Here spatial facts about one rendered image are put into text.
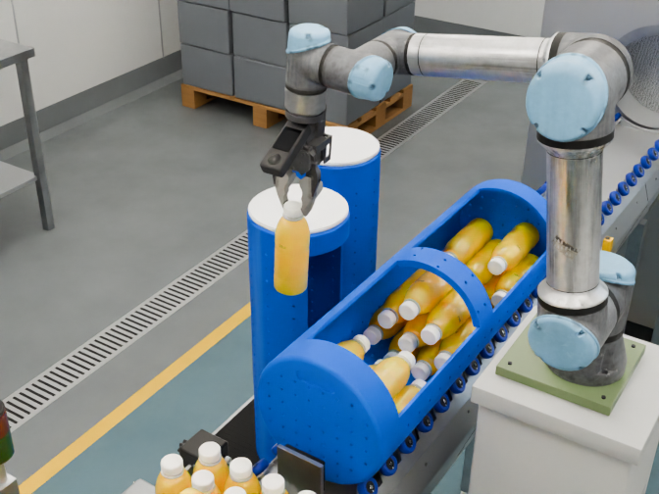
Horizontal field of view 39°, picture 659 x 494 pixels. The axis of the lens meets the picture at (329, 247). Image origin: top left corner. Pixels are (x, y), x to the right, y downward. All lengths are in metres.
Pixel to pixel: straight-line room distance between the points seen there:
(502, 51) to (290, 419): 0.78
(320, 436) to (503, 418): 0.35
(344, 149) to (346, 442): 1.36
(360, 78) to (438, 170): 3.60
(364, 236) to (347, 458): 1.32
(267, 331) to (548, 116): 1.45
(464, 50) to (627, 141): 1.83
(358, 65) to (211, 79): 4.21
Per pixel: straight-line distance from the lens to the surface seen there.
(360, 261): 3.03
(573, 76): 1.41
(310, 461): 1.76
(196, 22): 5.73
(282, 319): 2.62
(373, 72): 1.60
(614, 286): 1.70
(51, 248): 4.56
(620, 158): 3.29
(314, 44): 1.65
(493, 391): 1.79
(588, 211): 1.51
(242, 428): 3.18
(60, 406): 3.61
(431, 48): 1.67
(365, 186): 2.90
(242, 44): 5.56
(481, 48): 1.63
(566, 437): 1.77
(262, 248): 2.54
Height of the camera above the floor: 2.27
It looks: 31 degrees down
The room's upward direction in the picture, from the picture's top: 1 degrees clockwise
